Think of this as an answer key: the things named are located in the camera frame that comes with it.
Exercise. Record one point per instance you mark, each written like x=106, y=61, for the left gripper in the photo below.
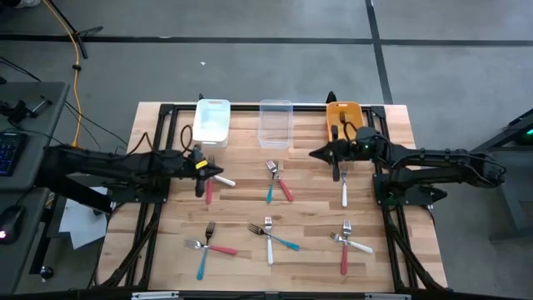
x=195, y=168

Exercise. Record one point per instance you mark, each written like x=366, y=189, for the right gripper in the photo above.
x=347, y=152

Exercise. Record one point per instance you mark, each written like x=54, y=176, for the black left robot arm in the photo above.
x=104, y=164

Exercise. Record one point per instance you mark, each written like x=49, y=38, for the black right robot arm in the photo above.
x=449, y=158

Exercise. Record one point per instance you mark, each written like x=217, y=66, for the yellow tape tag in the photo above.
x=201, y=164

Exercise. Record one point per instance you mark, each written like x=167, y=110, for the white plastic bin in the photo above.
x=210, y=125

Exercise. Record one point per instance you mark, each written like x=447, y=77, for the yellow plastic bin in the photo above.
x=354, y=112

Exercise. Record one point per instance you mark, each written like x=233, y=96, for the clear plastic bin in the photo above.
x=275, y=125

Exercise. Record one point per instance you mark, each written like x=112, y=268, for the black overhead crossbeam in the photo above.
x=233, y=297

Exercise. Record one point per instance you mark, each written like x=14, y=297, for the black diagonal support bar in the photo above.
x=79, y=195

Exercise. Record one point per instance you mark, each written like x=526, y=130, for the white paper sheets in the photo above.
x=81, y=225

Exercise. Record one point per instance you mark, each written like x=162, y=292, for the grey desk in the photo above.
x=41, y=137
x=21, y=266

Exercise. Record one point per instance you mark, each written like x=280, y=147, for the black caster wheel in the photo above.
x=46, y=273

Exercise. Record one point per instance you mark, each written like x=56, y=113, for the black tripod stand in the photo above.
x=89, y=30

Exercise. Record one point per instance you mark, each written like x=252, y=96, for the dark side table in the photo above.
x=520, y=125

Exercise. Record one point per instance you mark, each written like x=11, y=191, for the backlit black keyboard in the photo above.
x=10, y=154

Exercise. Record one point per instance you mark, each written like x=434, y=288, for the black clamp tool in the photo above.
x=18, y=111

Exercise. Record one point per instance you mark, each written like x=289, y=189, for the black computer mouse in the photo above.
x=11, y=223

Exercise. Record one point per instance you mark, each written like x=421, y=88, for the black aluminium table frame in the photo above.
x=310, y=108

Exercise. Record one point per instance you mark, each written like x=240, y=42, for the black rounded frame bracket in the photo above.
x=331, y=98
x=201, y=97

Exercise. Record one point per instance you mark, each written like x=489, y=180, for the silver metal bracket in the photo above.
x=154, y=295
x=387, y=297

